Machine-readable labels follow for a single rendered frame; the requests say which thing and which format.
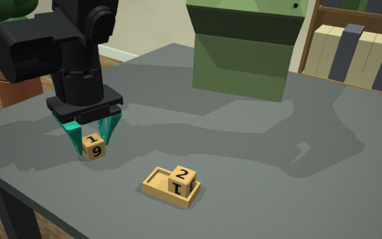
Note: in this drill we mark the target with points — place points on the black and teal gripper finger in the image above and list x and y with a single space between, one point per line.
74 131
111 124

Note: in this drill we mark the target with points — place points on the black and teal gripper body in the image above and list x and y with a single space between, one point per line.
85 99

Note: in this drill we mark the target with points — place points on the tan wooden tray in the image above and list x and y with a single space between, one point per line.
156 184

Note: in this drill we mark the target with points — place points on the tan wooden number cube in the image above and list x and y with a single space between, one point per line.
182 181
93 146

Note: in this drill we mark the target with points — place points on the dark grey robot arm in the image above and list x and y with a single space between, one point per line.
66 38

